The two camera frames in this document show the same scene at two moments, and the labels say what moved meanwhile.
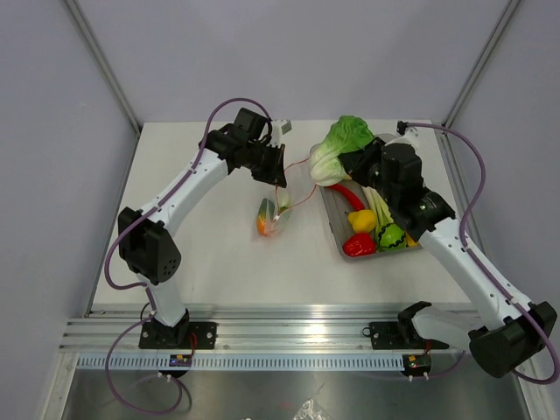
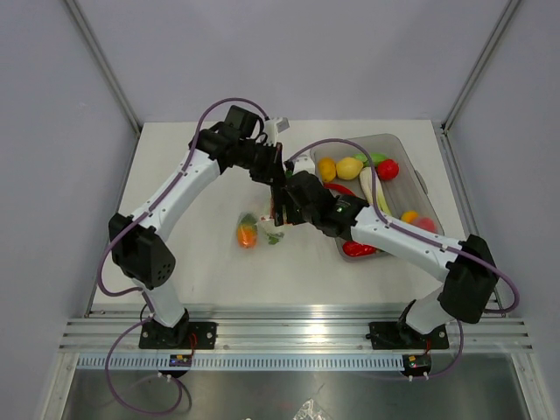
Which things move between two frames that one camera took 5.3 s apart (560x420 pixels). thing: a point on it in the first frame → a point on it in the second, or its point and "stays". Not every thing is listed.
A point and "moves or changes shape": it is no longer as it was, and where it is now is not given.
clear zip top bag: x=274 y=210 moves or changes shape
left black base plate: x=185 y=335 stays
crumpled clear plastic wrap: x=311 y=410 stays
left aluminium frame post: x=104 y=61 stays
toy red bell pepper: x=360 y=243 stays
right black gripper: x=358 y=162 → x=282 y=197
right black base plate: x=399 y=335 stays
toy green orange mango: x=265 y=216 → x=248 y=231
